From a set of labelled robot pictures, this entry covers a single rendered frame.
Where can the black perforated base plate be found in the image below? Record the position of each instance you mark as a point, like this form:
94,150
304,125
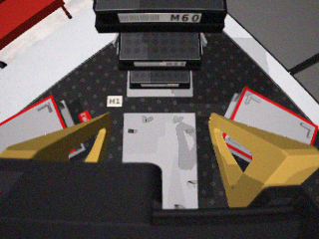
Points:
225,70

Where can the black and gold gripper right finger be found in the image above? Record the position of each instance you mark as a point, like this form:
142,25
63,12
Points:
276,160

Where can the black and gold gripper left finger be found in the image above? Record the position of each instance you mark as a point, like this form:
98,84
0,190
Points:
58,144

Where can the grey slotted shelf rack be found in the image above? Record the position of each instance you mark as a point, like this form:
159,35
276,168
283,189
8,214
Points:
160,93

